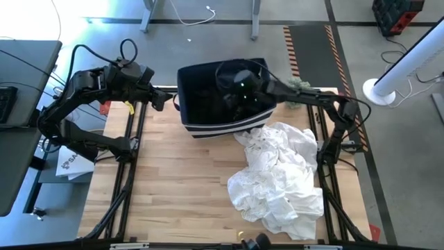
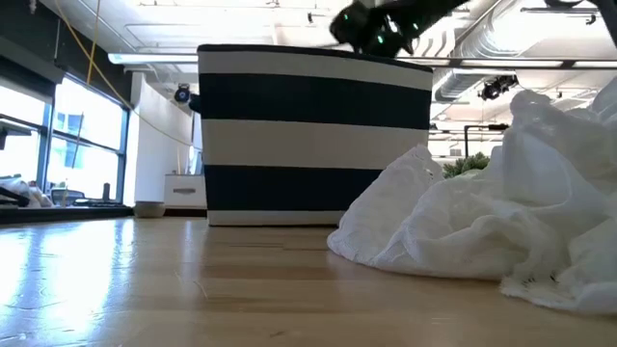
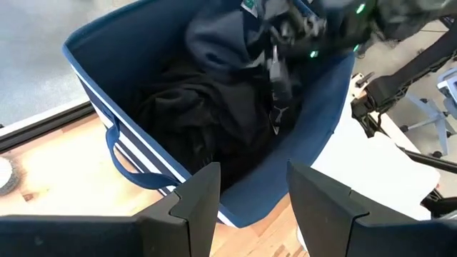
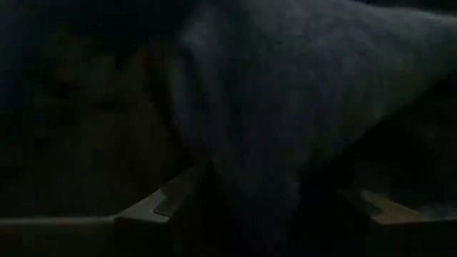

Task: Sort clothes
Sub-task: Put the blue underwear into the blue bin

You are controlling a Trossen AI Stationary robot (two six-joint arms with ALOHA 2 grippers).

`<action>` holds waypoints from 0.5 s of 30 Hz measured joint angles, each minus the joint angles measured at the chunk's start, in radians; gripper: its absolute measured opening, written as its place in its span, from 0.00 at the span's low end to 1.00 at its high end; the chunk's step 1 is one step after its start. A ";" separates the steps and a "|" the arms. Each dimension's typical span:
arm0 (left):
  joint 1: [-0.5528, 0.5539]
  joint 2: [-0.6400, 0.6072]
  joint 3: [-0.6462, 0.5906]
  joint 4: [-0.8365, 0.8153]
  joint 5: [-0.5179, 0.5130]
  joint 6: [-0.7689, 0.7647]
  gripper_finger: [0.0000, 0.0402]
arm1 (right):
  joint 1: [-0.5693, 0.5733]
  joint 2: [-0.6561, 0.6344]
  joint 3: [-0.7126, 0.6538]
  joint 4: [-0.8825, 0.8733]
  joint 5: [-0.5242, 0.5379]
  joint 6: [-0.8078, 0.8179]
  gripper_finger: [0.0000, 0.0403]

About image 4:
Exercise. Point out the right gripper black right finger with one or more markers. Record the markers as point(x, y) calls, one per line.
point(410, 235)

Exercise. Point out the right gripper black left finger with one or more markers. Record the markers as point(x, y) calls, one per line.
point(89, 235)

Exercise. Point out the heathered blue-grey garment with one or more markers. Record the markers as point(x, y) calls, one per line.
point(267, 89)

